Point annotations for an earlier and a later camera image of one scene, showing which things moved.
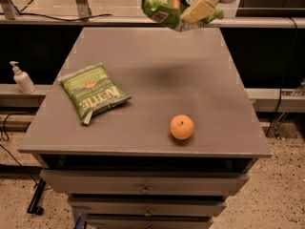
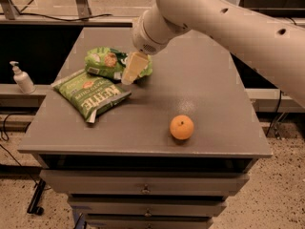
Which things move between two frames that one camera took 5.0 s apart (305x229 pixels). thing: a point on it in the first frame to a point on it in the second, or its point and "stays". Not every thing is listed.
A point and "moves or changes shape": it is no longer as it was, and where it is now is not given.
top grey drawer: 141,181 stays
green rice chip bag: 165,4 moves or changes shape
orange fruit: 181,127 stays
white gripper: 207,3 to 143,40
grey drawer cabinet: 125,170 stays
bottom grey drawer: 148,221 stays
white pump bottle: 23,79 stays
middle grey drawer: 149,206 stays
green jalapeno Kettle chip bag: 92,91 moves or changes shape
